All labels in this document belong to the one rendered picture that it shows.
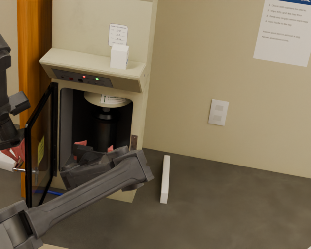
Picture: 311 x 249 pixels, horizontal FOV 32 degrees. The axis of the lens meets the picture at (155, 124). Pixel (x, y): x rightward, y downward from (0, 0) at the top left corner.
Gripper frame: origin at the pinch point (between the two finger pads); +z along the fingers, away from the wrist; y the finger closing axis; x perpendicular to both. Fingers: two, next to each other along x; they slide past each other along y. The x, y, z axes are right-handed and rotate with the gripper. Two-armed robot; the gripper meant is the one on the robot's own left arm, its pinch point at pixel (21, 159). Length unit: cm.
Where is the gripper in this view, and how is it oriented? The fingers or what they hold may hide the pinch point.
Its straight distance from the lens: 178.5
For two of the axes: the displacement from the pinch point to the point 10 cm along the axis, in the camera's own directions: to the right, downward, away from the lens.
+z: 3.1, 8.4, 4.4
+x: -1.0, 4.9, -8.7
